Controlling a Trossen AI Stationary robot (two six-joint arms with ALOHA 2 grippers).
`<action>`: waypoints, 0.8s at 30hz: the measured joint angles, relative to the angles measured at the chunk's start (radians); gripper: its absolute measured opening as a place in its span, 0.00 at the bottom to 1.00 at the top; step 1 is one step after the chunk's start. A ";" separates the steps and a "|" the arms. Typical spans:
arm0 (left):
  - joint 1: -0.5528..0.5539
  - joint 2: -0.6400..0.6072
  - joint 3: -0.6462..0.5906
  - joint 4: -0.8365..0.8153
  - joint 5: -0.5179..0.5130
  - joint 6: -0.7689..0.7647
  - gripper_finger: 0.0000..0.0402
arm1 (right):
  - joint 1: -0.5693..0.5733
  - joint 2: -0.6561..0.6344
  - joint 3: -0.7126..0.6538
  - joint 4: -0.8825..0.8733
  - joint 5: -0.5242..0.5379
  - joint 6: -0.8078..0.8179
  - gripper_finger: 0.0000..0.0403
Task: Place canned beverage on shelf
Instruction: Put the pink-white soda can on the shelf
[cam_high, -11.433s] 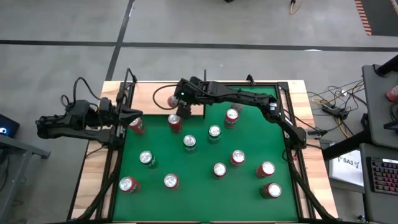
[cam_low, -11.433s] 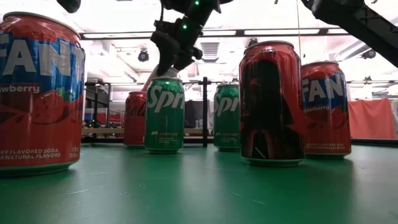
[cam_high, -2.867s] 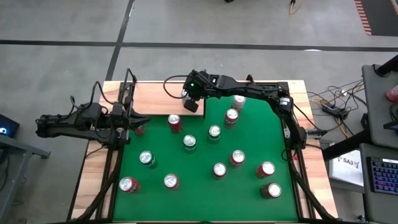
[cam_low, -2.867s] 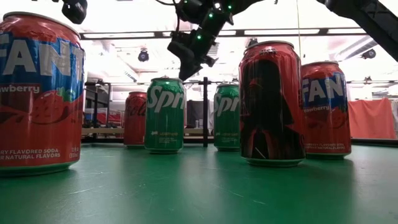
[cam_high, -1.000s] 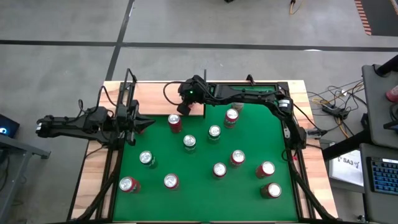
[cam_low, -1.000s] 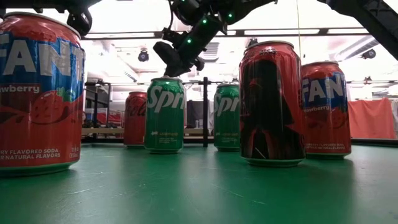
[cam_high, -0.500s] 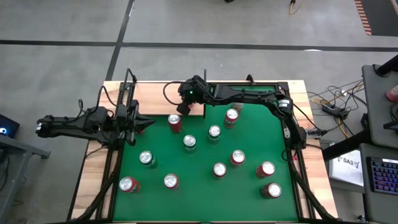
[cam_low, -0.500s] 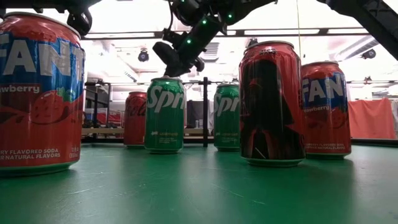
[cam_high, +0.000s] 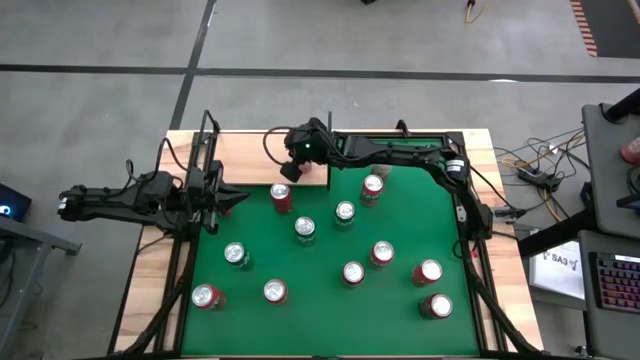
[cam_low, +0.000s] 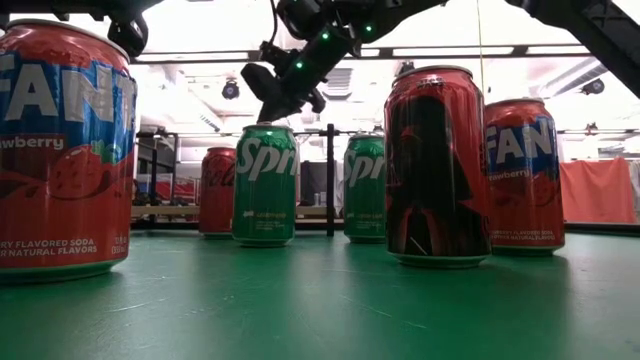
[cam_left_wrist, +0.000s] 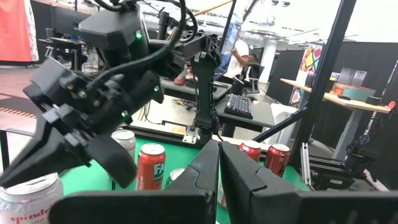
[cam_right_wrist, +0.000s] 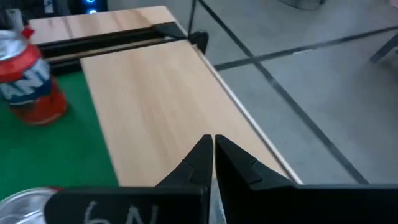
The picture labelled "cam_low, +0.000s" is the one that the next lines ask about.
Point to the black metal shelf frame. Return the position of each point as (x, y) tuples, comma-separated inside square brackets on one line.
[(330, 175)]

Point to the red Star Wars cola can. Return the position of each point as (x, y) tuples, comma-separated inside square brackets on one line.
[(435, 175)]

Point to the red Fanta strawberry can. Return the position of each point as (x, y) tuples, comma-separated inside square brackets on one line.
[(530, 200), (65, 175)]

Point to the black table frame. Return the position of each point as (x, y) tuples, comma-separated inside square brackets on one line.
[(600, 229)]

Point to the ceiling air vent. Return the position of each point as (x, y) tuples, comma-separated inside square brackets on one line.
[(342, 82)]

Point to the red Coca-Cola can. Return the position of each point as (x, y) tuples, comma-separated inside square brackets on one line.
[(216, 195)]

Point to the green table mat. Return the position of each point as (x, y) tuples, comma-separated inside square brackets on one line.
[(320, 310)]

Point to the orange cloth partition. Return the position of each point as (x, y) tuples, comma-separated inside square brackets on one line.
[(597, 192)]

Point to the red storage crate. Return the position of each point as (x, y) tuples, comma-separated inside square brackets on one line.
[(185, 190)]

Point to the white cloth partition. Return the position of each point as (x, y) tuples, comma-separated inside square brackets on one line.
[(636, 195)]

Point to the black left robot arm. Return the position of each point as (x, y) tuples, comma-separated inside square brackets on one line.
[(100, 5)]

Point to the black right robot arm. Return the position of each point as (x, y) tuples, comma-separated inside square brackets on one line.
[(600, 37)]

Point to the green Sprite can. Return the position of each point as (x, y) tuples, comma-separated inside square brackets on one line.
[(265, 200), (364, 200)]

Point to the black overhead light bar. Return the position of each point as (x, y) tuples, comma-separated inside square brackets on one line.
[(520, 50)]

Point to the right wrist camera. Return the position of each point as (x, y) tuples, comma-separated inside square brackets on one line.
[(260, 82)]

